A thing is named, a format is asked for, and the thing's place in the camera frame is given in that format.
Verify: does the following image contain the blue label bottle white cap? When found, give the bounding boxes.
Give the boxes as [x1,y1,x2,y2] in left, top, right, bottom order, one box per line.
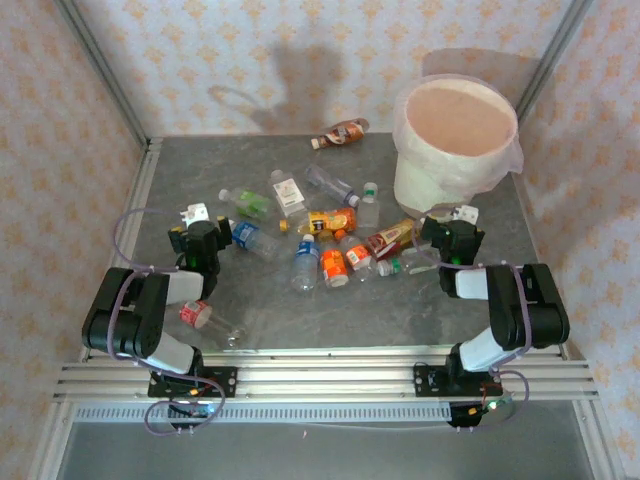
[229,219,282,262]

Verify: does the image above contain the brown label drink bottle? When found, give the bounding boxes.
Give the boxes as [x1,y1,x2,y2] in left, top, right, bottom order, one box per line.
[309,117,370,151]

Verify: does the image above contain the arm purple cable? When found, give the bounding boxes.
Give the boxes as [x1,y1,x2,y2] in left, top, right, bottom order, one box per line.
[410,207,532,432]
[107,207,227,437]

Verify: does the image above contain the green label clear bottle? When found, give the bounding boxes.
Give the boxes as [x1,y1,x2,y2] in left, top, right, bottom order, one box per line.
[218,187,274,220]

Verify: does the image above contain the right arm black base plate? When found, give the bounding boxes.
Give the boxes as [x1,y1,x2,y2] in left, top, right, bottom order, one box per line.
[413,363,503,399]

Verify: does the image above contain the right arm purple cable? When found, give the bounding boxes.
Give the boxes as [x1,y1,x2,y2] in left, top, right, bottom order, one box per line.
[410,207,532,432]

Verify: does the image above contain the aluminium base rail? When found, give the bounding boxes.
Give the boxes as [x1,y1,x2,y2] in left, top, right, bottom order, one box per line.
[52,344,600,404]

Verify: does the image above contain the aluminium frame leg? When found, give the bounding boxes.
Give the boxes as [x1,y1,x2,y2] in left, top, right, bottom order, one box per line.
[27,399,76,480]
[574,399,626,480]

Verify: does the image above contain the slotted grey cable duct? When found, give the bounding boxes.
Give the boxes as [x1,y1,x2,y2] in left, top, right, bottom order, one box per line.
[73,403,454,425]

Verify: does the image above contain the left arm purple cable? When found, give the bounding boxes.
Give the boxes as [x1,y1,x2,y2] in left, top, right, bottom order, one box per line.
[107,207,227,437]

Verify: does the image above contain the clear bluish plastic bottle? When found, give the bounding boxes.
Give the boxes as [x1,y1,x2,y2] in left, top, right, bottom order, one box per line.
[304,163,361,208]

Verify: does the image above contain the orange label plastic bottle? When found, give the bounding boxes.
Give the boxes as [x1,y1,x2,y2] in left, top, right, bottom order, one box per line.
[319,241,350,290]

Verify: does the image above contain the orange cap clear bottle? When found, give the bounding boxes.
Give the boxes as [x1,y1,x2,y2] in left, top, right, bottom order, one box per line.
[333,228,380,284]

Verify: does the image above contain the orange juice bottle yellow label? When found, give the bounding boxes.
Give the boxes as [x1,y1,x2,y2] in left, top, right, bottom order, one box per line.
[278,207,359,237]

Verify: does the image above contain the red label clear bottle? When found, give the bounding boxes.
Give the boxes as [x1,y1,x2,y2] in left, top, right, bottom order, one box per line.
[178,299,251,350]

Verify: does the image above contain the aluminium table side rail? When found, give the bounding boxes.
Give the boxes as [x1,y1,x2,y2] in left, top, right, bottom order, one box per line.
[508,159,584,361]
[102,137,164,354]

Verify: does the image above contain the square clear bottle white label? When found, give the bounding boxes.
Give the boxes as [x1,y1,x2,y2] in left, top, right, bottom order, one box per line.
[269,168,308,219]

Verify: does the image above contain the aluminium frame post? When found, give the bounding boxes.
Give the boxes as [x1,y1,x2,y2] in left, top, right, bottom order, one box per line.
[53,0,151,147]
[513,0,595,129]

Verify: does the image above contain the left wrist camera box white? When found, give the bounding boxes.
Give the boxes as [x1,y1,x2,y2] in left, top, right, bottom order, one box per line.
[179,202,209,227]

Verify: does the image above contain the clear bottle green neck band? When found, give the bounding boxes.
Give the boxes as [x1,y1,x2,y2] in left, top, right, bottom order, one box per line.
[375,247,442,278]

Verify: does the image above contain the amber tea bottle red label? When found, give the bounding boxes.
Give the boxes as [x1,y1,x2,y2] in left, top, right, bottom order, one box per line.
[366,218,419,262]

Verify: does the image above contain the small clear bottle green cap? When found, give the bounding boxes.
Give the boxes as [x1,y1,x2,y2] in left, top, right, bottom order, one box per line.
[357,182,382,227]

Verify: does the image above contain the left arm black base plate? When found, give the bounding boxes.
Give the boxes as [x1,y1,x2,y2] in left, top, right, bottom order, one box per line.
[148,366,239,400]

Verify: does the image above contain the white bin with plastic liner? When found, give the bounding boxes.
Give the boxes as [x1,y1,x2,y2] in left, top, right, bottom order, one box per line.
[392,73,525,222]

